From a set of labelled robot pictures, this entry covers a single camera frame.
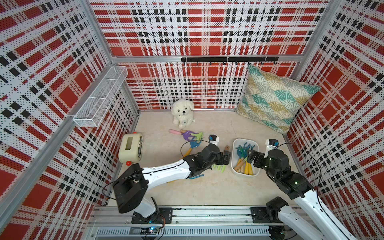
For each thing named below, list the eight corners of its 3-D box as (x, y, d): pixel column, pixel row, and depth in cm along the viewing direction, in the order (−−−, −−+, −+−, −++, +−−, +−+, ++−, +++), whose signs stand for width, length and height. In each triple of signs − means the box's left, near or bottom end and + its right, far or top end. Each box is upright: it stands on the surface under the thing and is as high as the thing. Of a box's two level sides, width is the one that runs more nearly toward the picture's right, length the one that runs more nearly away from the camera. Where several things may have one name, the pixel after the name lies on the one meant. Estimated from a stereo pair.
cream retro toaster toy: (123, 168, 92) (116, 160, 85) (127, 142, 105) (122, 133, 97) (141, 165, 94) (136, 157, 86) (144, 139, 106) (139, 131, 98)
